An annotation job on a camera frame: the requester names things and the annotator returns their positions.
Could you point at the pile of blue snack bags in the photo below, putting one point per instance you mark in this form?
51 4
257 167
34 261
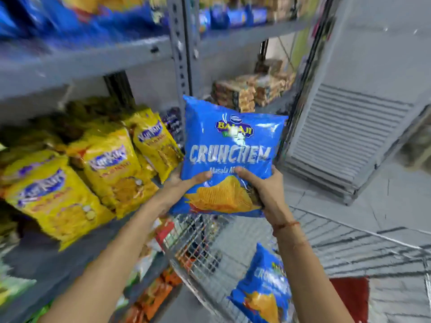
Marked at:
84 20

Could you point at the white louvered panel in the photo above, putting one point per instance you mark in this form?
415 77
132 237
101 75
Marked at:
343 137

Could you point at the person's right hand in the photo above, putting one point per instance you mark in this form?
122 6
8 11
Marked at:
272 198

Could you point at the person's right thumb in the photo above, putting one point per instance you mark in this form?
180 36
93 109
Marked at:
247 175

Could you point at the green snack packets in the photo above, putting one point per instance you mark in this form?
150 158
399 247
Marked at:
13 292

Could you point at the stack of tan cracker packs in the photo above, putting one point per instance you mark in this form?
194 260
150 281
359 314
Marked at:
279 6

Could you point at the person's left forearm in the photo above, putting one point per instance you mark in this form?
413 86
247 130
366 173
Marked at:
111 265

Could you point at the person's left hand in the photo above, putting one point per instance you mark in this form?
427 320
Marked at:
173 191

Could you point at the blue chip packet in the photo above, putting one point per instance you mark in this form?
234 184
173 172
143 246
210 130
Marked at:
264 289
229 144

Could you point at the grey metal shelf rack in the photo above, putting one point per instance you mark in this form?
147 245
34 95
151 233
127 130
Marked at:
101 60

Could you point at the row of orange snack packets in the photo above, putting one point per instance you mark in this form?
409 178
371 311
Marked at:
155 292

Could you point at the dark purple snack packet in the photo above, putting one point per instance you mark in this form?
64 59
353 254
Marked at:
172 126

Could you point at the person's left thumb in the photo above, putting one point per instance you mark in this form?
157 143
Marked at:
198 178

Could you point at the row of blue biscuit packs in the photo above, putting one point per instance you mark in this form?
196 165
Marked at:
232 16

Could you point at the stack of brown biscuit packs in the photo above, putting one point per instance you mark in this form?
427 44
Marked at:
249 89

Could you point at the row of yellow snack bags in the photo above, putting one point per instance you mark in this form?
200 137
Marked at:
107 164

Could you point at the red cart flap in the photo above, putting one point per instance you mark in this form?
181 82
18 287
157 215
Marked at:
352 297

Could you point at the person's right forearm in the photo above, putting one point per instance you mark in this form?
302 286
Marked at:
306 282

